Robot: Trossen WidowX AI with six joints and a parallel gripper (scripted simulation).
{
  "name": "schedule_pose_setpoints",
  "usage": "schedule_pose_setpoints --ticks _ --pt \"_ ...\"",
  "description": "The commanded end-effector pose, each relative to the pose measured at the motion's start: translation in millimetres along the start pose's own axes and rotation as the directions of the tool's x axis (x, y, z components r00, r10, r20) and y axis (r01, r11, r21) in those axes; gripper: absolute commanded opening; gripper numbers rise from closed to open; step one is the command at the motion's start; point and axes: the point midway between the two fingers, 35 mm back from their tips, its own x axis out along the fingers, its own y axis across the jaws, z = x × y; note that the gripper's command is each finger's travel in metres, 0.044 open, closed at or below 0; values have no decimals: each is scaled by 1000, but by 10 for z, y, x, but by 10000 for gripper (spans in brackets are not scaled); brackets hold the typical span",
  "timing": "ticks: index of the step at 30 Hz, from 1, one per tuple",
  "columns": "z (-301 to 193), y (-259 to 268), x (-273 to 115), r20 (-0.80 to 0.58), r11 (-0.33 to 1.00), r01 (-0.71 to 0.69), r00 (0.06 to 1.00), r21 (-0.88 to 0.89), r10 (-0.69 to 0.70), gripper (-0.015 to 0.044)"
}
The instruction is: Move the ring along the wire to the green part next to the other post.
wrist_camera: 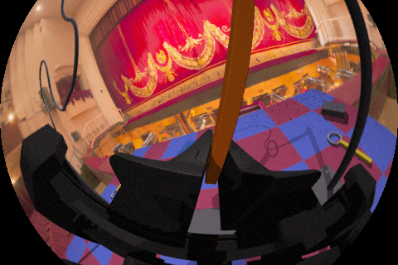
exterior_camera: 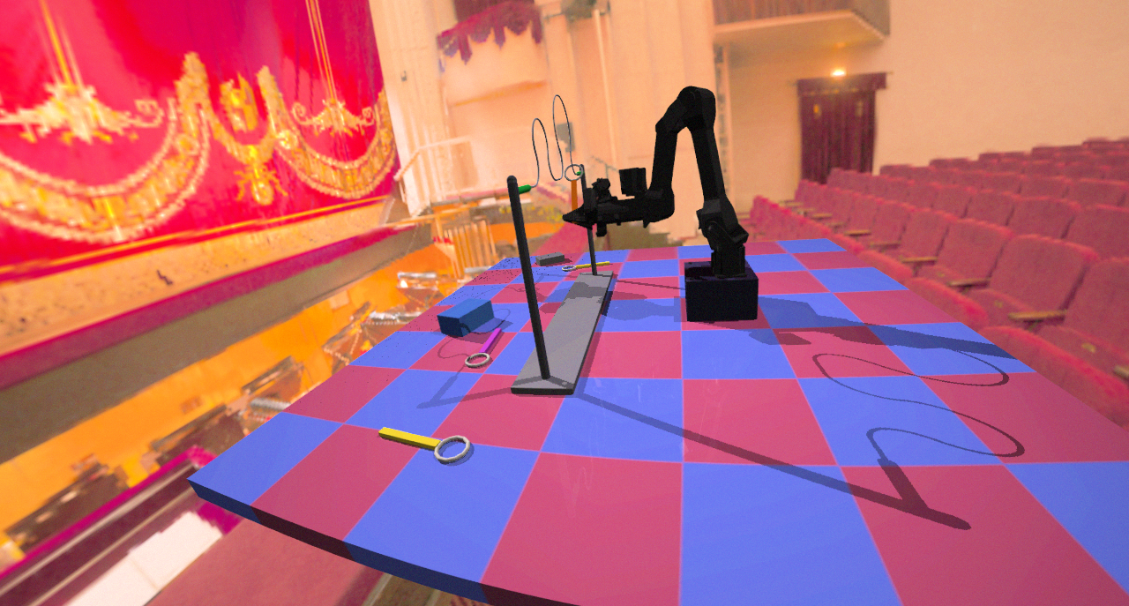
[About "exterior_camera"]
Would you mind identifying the orange handle with grey loop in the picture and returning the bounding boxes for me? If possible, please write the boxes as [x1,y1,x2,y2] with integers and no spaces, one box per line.
[565,164,584,211]

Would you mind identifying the blue block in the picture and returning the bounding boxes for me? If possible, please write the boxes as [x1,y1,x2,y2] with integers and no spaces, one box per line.
[437,298,495,337]

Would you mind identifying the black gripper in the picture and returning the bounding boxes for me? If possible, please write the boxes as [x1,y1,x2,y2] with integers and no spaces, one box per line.
[562,188,624,237]

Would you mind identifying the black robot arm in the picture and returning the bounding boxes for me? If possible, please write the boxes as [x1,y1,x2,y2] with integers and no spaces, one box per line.
[619,86,749,278]

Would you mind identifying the white loop with magenta handle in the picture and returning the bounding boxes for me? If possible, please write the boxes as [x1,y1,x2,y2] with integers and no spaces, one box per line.
[465,328,502,367]

